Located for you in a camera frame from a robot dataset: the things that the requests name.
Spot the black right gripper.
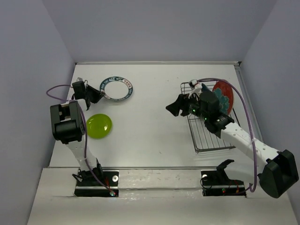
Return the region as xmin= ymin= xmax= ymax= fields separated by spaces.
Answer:
xmin=165 ymin=91 xmax=209 ymax=120

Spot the white plate with patterned rim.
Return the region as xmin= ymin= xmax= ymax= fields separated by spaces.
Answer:
xmin=99 ymin=76 xmax=133 ymax=102

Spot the lime green plate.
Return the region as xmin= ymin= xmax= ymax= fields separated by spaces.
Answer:
xmin=86 ymin=114 xmax=113 ymax=139

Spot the red plate with teal flower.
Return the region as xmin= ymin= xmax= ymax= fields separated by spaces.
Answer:
xmin=212 ymin=81 xmax=234 ymax=115

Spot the blue shell-shaped dish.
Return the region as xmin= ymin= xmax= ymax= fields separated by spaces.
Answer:
xmin=201 ymin=83 xmax=211 ymax=94

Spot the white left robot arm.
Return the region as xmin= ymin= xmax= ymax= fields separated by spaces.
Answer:
xmin=50 ymin=78 xmax=107 ymax=188

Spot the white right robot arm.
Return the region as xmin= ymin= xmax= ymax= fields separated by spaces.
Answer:
xmin=166 ymin=91 xmax=299 ymax=198

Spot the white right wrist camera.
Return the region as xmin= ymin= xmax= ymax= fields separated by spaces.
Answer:
xmin=188 ymin=79 xmax=202 ymax=98

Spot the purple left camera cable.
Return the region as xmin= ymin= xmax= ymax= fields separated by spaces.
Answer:
xmin=45 ymin=84 xmax=114 ymax=195

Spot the purple camera cable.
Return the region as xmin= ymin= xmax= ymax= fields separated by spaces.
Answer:
xmin=198 ymin=78 xmax=258 ymax=193
xmin=45 ymin=84 xmax=114 ymax=195

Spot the dark wire dish rack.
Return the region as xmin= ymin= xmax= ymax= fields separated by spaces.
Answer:
xmin=187 ymin=81 xmax=239 ymax=153

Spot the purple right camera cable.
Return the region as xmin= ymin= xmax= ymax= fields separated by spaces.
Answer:
xmin=198 ymin=78 xmax=258 ymax=193

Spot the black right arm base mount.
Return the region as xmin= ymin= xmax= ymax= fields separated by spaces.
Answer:
xmin=200 ymin=159 xmax=247 ymax=197

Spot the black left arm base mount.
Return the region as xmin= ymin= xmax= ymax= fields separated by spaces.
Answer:
xmin=72 ymin=169 xmax=119 ymax=197

